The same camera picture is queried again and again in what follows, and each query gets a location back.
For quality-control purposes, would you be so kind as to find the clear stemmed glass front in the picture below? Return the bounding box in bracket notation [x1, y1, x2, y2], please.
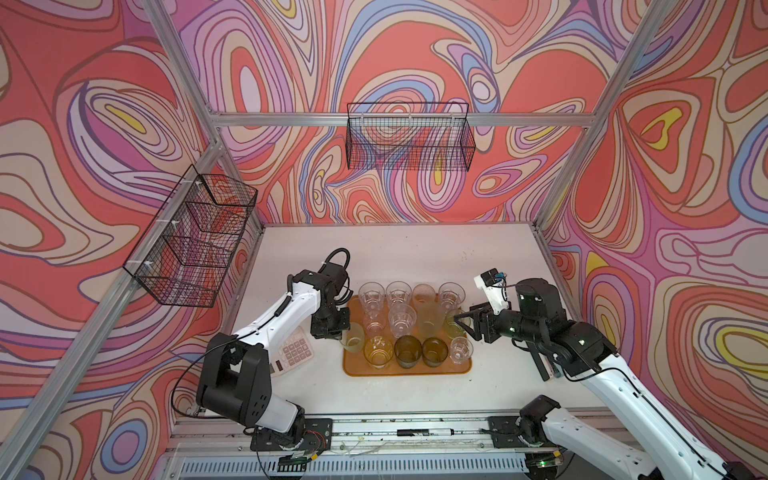
[358, 282, 386, 314]

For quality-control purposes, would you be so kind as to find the back black wire basket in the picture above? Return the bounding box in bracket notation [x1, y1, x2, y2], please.
[345, 100, 476, 172]

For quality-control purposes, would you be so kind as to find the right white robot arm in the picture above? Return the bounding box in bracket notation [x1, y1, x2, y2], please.
[456, 269, 755, 479]

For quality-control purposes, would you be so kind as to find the orange rectangular tray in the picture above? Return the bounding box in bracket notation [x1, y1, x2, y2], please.
[343, 320, 472, 377]

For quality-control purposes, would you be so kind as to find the clear ribbed glass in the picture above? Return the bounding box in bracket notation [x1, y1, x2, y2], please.
[438, 282, 466, 311]

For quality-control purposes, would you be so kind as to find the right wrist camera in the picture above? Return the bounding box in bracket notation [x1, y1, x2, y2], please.
[474, 268, 510, 314]

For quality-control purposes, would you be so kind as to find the frosted pale green tumbler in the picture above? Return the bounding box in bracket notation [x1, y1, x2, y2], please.
[416, 302, 445, 338]

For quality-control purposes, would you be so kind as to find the pink glass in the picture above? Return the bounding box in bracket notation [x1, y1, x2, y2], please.
[363, 310, 387, 338]

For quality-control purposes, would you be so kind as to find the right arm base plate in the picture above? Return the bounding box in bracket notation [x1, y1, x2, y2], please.
[487, 416, 558, 449]

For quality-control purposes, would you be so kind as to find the left black wire basket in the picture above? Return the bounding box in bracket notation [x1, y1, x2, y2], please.
[123, 166, 258, 308]

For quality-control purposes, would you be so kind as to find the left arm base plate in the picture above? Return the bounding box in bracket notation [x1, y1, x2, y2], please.
[250, 417, 333, 453]

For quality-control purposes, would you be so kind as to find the light green ribbed glass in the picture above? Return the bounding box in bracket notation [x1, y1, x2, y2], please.
[443, 308, 466, 339]

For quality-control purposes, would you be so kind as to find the black pen on rail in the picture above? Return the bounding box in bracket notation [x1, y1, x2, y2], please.
[396, 428, 455, 437]

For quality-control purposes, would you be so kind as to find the small clear glass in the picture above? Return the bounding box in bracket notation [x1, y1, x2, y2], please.
[449, 337, 474, 365]

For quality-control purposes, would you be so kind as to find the light green glass front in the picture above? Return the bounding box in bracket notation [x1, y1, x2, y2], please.
[340, 322, 366, 353]

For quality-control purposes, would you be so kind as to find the frosted pink tumbler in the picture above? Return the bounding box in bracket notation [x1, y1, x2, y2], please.
[412, 283, 437, 308]

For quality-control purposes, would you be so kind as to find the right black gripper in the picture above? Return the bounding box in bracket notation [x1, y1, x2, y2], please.
[453, 299, 545, 344]

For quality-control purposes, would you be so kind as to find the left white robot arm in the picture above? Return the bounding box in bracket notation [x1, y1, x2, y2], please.
[196, 263, 351, 434]

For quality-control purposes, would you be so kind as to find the black wire basket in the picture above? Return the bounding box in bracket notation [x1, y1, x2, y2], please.
[345, 100, 476, 172]
[123, 166, 258, 308]

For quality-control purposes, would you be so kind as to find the yellow glass front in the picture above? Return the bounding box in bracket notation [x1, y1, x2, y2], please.
[363, 335, 394, 369]

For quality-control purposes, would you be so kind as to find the pink white calculator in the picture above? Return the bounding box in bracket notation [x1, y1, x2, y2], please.
[270, 327, 314, 377]

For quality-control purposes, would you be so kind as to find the dark olive glass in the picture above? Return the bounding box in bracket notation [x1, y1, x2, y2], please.
[394, 335, 422, 369]

